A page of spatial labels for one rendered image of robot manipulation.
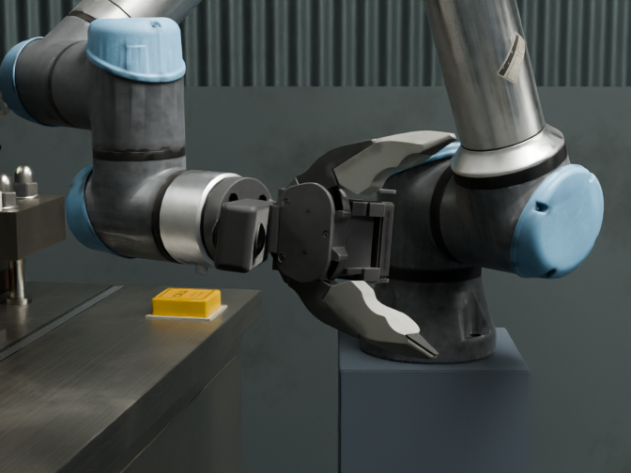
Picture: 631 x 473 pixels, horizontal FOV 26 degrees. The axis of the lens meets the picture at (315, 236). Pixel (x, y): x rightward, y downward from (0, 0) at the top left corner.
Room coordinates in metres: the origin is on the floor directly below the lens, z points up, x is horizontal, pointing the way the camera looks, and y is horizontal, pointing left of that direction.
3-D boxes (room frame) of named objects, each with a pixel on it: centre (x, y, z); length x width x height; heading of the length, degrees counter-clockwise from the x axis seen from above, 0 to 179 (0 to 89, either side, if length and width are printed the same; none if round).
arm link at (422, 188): (1.48, -0.13, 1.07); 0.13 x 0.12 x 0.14; 39
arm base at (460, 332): (1.49, -0.13, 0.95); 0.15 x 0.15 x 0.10
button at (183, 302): (1.66, 0.16, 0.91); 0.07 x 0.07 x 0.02; 79
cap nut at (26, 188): (1.77, 0.38, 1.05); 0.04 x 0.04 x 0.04
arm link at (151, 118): (1.11, 0.15, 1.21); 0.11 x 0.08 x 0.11; 39
